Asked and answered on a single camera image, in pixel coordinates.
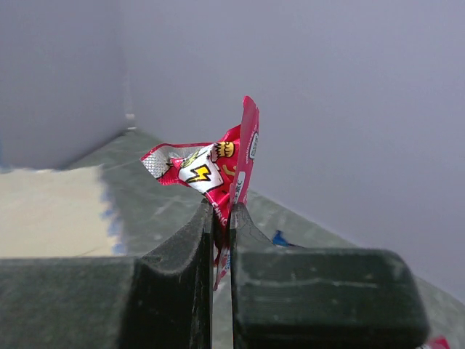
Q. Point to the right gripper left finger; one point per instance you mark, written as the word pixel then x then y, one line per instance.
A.
pixel 160 300

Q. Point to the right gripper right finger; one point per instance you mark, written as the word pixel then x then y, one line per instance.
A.
pixel 295 297

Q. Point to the blue fruit candy bag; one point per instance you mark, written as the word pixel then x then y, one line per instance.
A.
pixel 279 240

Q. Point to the blue checkered paper bag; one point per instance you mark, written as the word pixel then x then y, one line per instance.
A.
pixel 59 213

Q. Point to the small red candy sachet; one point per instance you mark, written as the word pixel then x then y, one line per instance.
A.
pixel 220 171

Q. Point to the red sweet chilli packet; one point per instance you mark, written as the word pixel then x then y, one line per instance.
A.
pixel 436 343

